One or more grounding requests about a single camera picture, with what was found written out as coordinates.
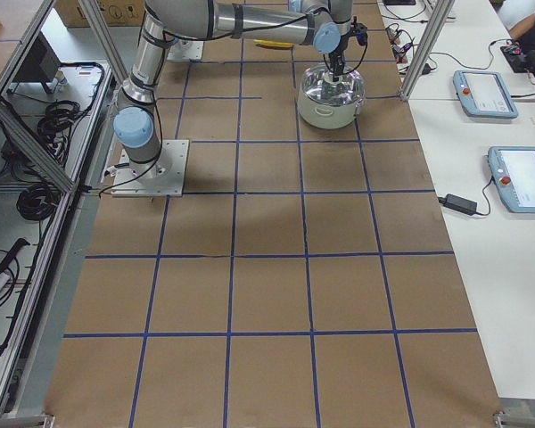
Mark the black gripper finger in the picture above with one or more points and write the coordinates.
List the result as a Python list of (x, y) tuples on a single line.
[(331, 67), (338, 70)]

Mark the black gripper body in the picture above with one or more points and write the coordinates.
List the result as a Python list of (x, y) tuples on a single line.
[(335, 58)]

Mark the glass pot lid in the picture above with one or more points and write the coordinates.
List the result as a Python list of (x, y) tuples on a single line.
[(319, 86)]

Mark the pale green cooking pot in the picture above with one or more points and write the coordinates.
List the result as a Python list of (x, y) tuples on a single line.
[(327, 117)]

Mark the yellow corn cob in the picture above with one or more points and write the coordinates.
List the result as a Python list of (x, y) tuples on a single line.
[(273, 44)]

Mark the small circuit boards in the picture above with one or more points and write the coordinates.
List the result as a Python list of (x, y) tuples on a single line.
[(401, 42)]

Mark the far blue teach pendant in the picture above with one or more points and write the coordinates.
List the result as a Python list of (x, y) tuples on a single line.
[(483, 94)]

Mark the blue teach pendant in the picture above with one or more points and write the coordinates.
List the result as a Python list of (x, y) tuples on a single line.
[(513, 170), (483, 94)]

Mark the black power adapter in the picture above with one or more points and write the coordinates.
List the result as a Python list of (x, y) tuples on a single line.
[(459, 204)]

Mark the near blue teach pendant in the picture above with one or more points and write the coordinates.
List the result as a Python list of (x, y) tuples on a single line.
[(513, 170)]

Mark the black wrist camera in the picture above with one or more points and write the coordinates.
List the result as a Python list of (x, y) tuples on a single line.
[(359, 32)]

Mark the aluminium frame post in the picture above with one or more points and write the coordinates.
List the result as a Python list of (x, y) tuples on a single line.
[(428, 39)]

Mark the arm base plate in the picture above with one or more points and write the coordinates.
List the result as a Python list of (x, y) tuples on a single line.
[(185, 51), (164, 178)]

